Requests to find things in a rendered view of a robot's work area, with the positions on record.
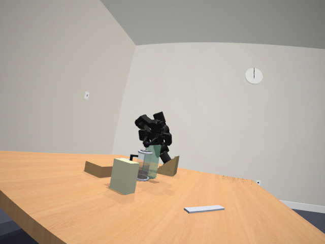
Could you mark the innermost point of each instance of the glass coffee press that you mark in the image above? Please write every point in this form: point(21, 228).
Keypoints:
point(144, 158)

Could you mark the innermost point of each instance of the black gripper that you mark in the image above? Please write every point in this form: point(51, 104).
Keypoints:
point(157, 138)

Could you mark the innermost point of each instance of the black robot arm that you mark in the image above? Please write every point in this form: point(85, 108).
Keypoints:
point(158, 123)

